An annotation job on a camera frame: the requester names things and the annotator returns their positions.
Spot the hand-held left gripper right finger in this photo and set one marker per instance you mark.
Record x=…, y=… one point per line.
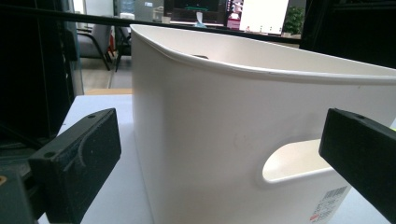
x=364, y=155

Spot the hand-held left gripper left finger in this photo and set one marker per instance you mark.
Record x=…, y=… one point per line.
x=74, y=161

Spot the white plastic storage bin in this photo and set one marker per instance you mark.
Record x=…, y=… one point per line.
x=202, y=124

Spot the grey armchair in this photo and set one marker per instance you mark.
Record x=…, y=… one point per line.
x=93, y=40

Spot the black chair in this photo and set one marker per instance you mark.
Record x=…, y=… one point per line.
x=123, y=43

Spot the black metal bar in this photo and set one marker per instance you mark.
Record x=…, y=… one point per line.
x=93, y=19

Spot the green potted plant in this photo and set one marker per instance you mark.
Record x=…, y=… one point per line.
x=293, y=20

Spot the white board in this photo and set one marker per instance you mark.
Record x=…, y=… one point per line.
x=263, y=15

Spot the pink box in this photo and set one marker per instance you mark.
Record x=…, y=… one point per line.
x=234, y=18

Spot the black monitor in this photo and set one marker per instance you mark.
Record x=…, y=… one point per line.
x=194, y=9

